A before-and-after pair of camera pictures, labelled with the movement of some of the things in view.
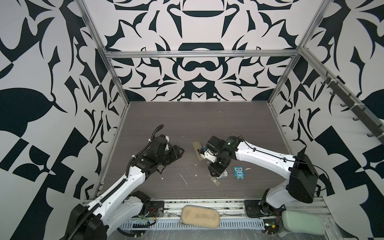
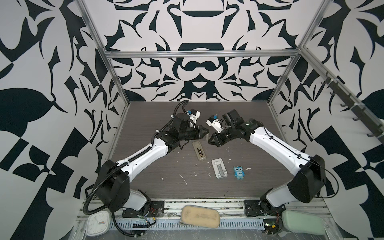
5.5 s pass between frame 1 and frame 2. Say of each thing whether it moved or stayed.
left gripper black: moved
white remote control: stayed
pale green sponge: stayed
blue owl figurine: stayed
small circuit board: stayed
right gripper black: moved
